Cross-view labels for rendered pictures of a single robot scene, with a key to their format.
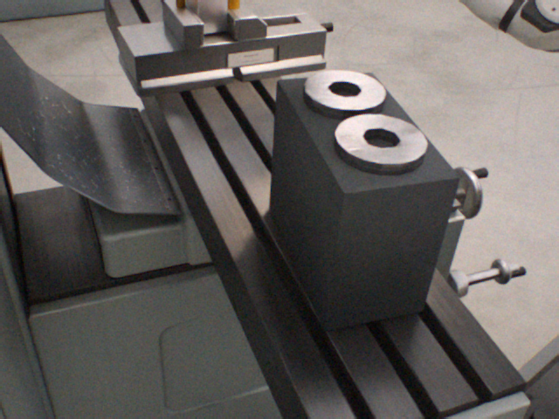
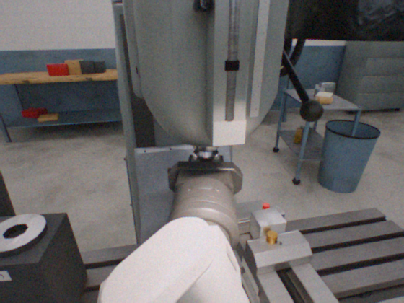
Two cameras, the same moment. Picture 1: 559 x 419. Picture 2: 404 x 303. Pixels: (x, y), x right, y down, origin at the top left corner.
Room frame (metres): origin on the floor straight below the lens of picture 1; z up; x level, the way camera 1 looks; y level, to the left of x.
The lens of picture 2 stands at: (1.02, -0.29, 1.46)
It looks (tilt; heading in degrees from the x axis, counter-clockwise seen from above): 27 degrees down; 103
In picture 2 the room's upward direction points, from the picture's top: straight up
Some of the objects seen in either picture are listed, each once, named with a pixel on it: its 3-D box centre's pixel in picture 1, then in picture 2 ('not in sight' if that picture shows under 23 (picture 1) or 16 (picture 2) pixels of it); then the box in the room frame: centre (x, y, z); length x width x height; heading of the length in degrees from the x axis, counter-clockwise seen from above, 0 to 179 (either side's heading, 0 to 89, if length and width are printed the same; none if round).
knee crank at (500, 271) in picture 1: (485, 275); not in sight; (1.03, -0.44, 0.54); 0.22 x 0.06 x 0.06; 114
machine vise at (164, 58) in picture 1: (224, 35); (270, 253); (1.08, 0.13, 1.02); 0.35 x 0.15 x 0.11; 117
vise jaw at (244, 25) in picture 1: (238, 15); (278, 251); (1.09, 0.11, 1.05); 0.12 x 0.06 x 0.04; 27
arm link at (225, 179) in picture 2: not in sight; (204, 197); (0.95, 0.01, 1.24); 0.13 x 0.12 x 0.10; 11
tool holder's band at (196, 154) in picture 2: not in sight; (205, 154); (0.94, 0.10, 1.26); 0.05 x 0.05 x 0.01
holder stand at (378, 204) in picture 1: (350, 189); (6, 273); (0.59, -0.07, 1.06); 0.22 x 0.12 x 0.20; 19
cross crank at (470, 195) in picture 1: (450, 195); not in sight; (1.14, -0.36, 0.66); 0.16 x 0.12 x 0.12; 114
